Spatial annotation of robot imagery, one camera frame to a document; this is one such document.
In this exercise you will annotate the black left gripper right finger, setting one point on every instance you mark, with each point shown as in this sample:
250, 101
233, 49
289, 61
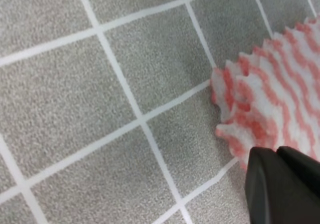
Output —
303, 166

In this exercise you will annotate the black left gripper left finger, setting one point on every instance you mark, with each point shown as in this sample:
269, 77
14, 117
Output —
274, 193

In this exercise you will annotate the pink white striped towel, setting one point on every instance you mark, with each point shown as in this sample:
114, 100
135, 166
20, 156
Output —
270, 98

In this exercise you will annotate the grey checked tablecloth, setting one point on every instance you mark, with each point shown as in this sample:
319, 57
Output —
106, 114

